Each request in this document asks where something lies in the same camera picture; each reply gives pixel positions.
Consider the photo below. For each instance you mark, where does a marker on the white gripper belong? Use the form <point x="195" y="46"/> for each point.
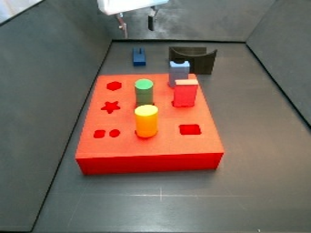
<point x="116" y="7"/>

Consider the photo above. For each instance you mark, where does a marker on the dark blue square-circle object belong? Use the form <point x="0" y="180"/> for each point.
<point x="137" y="56"/>

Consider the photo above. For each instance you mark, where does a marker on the black curved fixture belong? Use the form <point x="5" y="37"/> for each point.
<point x="199" y="58"/>

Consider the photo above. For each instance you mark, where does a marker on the light blue notched peg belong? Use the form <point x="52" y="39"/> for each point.
<point x="179" y="71"/>

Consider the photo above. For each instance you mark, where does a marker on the green cylinder peg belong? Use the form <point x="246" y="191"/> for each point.
<point x="144" y="92"/>

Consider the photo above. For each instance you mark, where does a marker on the red rectangular peg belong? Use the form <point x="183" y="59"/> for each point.
<point x="184" y="92"/>

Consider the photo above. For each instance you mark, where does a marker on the yellow cylinder peg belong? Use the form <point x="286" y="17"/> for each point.
<point x="146" y="120"/>

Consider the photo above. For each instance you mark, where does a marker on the red shape-sorter block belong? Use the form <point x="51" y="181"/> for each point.
<point x="184" y="145"/>

